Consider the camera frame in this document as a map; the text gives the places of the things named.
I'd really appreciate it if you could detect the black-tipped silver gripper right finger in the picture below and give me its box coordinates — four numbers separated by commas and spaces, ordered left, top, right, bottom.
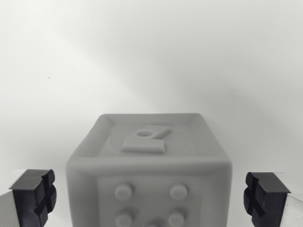
243, 172, 303, 227

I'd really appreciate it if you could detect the black-tipped silver gripper left finger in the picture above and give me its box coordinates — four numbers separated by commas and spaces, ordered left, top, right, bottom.
0, 168, 58, 227

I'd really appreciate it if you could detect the grey studded cube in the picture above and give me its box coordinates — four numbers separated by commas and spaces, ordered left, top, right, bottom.
65, 113, 234, 227

